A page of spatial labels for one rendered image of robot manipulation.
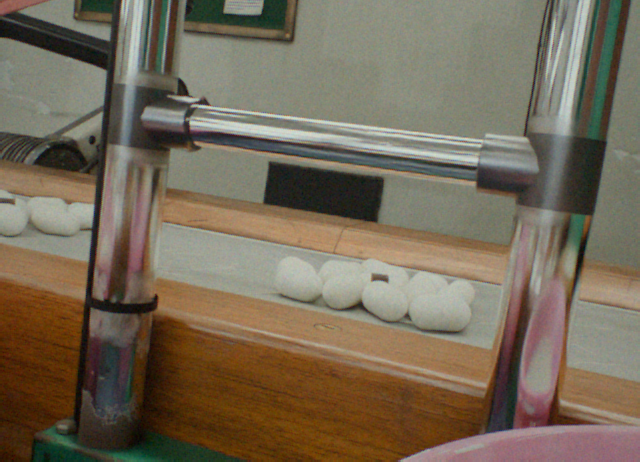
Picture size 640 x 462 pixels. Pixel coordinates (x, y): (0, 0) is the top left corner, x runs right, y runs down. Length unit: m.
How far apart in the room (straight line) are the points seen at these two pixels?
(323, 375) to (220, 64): 2.51
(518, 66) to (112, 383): 2.32
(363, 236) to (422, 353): 0.38
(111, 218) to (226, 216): 0.43
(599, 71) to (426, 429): 0.13
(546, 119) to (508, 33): 2.33
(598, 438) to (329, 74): 2.42
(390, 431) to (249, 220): 0.44
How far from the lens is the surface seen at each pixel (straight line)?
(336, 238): 0.64
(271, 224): 0.67
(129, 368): 0.28
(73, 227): 0.58
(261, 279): 0.49
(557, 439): 0.21
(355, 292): 0.42
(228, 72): 2.72
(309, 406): 0.27
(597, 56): 0.21
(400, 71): 2.55
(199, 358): 0.28
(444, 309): 0.41
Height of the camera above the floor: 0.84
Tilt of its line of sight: 6 degrees down
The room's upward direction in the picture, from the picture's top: 8 degrees clockwise
